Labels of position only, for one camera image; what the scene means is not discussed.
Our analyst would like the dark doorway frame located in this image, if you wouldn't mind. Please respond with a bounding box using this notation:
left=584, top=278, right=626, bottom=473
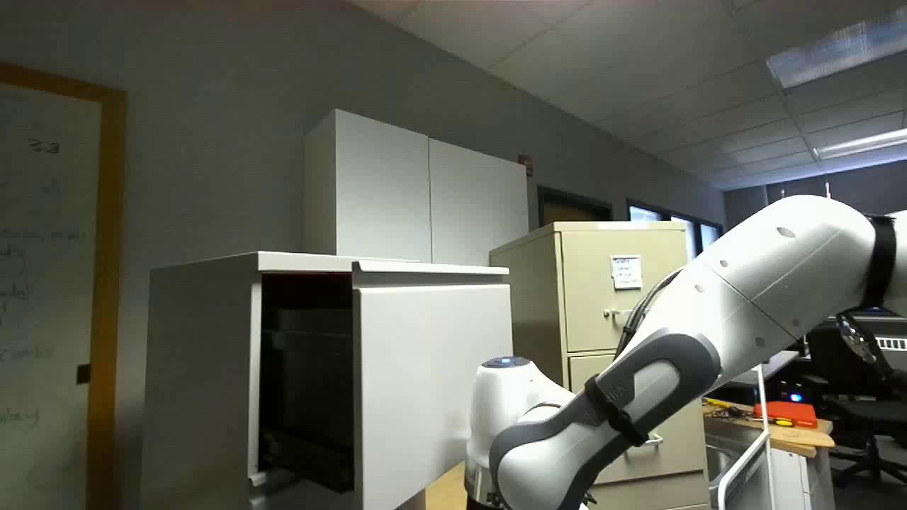
left=537, top=183, right=618, bottom=228

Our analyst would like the black office chair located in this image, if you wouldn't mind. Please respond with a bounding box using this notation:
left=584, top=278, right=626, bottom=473
left=808, top=316, right=907, bottom=486

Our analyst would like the dark framed window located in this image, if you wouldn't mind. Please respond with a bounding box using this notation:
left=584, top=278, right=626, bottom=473
left=626, top=200, right=728, bottom=256

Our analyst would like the black strap on arm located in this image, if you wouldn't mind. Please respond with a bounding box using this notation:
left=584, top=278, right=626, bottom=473
left=582, top=373, right=656, bottom=451

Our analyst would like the wooden workbench top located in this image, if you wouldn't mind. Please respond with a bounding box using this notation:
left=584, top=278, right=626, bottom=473
left=704, top=394, right=839, bottom=460

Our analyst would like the orange tool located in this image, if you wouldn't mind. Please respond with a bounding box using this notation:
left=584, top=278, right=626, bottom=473
left=761, top=398, right=823, bottom=429

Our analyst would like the narrow ceiling light strip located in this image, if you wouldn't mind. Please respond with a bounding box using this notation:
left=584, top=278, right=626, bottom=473
left=808, top=125, right=907, bottom=162

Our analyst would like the large ceiling light panel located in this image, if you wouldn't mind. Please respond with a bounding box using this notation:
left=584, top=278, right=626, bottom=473
left=762, top=4, right=907, bottom=91

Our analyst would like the white metal tube frame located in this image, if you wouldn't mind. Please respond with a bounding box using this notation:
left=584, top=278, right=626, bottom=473
left=713, top=363, right=774, bottom=510

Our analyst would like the white paper label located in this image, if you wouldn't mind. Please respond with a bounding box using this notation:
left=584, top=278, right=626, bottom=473
left=611, top=252, right=648, bottom=292

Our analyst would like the whiteboard with wooden frame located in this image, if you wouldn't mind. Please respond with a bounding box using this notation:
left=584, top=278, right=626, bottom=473
left=0, top=58, right=130, bottom=510

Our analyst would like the beige metal filing cabinet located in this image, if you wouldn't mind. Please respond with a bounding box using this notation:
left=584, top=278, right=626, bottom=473
left=489, top=217, right=713, bottom=510

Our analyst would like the tall white cupboard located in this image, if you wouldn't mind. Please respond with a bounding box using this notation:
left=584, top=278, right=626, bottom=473
left=302, top=106, right=533, bottom=269

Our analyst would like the white drawer cabinet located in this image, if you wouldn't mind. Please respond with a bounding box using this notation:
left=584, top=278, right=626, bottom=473
left=139, top=248, right=514, bottom=510

